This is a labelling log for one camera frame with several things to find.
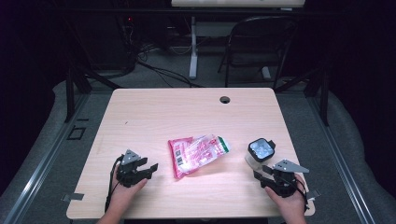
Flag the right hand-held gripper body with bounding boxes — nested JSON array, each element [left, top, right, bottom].
[[262, 159, 310, 199]]

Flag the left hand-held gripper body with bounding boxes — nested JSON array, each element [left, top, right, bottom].
[[116, 148, 148, 189]]

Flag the clear jar with black lid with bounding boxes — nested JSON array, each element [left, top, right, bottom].
[[244, 137, 276, 171]]

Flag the pink printed plastic bag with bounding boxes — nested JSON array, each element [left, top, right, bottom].
[[167, 133, 232, 180]]

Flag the person's left hand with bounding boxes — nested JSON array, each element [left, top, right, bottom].
[[106, 167, 149, 214]]

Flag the person's right hand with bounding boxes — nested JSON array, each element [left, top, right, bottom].
[[264, 174, 307, 217]]

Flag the grey tape strip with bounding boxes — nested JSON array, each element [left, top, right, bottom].
[[306, 189, 321, 201], [61, 192, 85, 203]]

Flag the black metal stand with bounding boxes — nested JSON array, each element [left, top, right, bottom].
[[64, 62, 120, 123], [274, 62, 331, 127]]

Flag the white desk foot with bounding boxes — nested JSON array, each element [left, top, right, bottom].
[[261, 65, 273, 81]]

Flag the black folding chair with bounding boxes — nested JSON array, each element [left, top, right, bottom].
[[218, 15, 298, 90]]

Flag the white desk leg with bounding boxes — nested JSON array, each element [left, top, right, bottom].
[[189, 16, 199, 79]]

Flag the white desk top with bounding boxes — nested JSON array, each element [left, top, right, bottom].
[[171, 0, 306, 8]]

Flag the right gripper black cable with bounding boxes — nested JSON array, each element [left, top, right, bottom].
[[292, 178, 311, 213]]

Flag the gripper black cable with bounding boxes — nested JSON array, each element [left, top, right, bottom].
[[105, 155, 124, 213], [292, 178, 311, 213]]

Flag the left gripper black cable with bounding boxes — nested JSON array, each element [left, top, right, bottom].
[[105, 155, 124, 213]]

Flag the aluminium floor rail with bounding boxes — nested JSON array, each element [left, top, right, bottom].
[[0, 92, 92, 224], [306, 96, 377, 224]]

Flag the black floor cables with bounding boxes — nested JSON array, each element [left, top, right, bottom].
[[136, 59, 204, 89]]

